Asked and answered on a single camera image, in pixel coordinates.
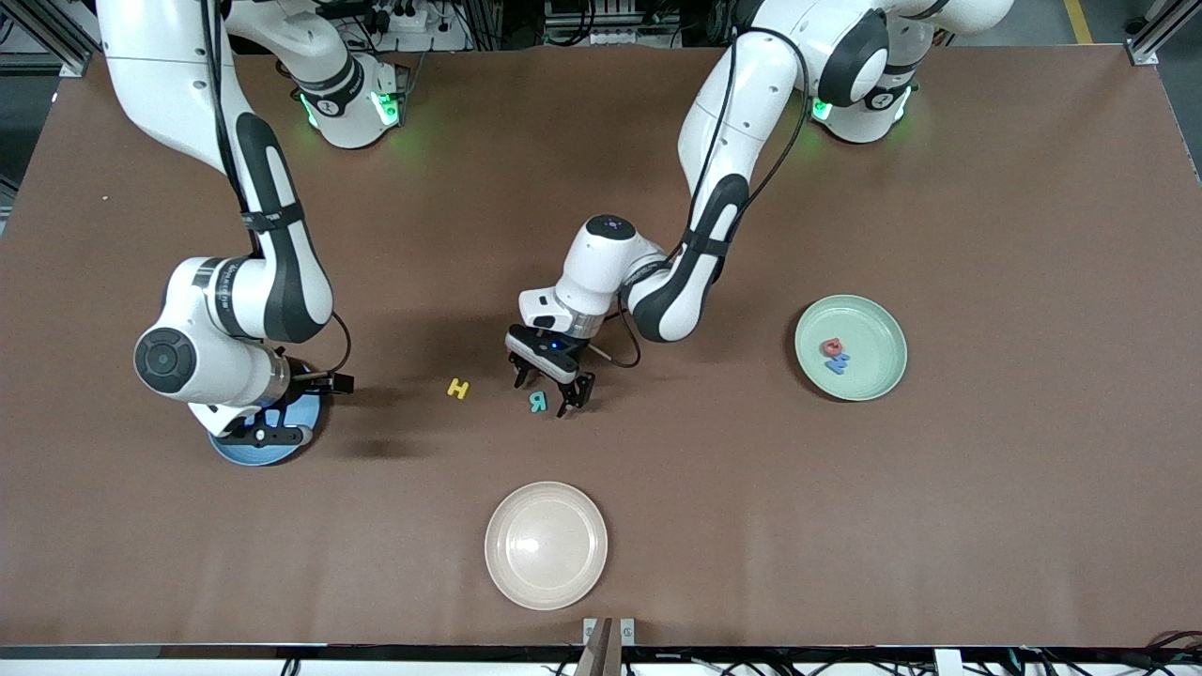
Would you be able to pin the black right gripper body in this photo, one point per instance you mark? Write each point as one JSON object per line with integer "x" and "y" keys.
{"x": 307, "y": 382}

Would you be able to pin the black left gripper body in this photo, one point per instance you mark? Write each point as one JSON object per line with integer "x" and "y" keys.
{"x": 571, "y": 364}

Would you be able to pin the teal capital letter R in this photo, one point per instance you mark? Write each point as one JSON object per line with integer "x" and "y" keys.
{"x": 537, "y": 402}

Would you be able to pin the yellow capital letter H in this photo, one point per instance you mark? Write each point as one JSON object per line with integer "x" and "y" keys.
{"x": 457, "y": 388}

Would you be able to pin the pink capital letter Q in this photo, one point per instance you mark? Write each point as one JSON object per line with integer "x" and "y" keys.
{"x": 826, "y": 347}

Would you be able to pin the blue capital letter W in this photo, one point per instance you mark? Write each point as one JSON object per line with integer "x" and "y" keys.
{"x": 838, "y": 363}

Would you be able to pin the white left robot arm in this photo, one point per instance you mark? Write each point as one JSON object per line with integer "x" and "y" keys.
{"x": 714, "y": 122}

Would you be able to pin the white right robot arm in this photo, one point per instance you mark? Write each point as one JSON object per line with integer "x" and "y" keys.
{"x": 169, "y": 94}

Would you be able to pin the blue plate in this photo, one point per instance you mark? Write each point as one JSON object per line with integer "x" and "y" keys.
{"x": 268, "y": 457}

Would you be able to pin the beige plate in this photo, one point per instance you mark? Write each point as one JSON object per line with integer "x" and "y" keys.
{"x": 545, "y": 563}

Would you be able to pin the green plate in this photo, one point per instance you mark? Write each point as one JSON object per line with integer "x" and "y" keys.
{"x": 869, "y": 371}

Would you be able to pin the long white power strip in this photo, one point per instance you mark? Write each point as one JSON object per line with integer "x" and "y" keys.
{"x": 610, "y": 38}

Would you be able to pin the white power strip with plugs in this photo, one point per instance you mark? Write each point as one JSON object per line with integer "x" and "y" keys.
{"x": 423, "y": 19}

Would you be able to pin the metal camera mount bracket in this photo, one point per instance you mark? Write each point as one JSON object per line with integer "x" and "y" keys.
{"x": 608, "y": 648}

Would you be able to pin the aluminium frame profile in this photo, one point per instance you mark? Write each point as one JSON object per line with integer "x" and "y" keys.
{"x": 1150, "y": 47}
{"x": 75, "y": 66}

